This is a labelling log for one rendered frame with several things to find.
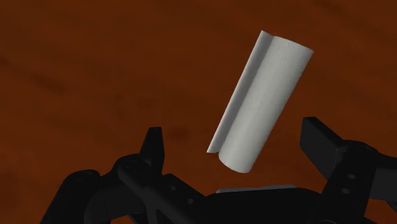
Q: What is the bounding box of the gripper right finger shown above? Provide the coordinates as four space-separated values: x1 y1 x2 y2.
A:
299 116 397 224

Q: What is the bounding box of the white paper towel roll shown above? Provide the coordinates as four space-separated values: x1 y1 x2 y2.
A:
206 30 314 174

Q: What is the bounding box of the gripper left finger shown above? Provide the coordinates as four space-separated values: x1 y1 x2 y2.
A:
39 126 209 224

